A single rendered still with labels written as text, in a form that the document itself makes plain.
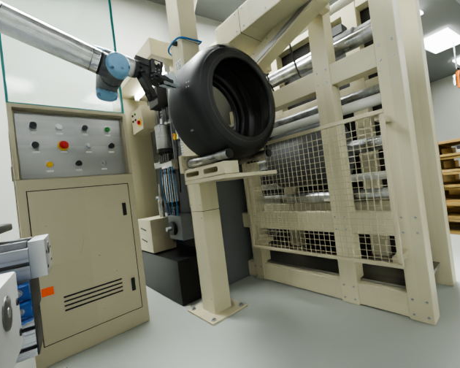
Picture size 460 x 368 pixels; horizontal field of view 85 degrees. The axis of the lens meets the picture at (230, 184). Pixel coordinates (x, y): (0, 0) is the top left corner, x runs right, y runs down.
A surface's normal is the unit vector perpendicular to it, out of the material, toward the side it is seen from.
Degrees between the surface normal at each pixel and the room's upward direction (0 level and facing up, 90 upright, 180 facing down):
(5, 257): 90
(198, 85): 86
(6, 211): 90
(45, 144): 90
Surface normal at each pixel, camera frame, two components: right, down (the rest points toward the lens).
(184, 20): 0.65, -0.09
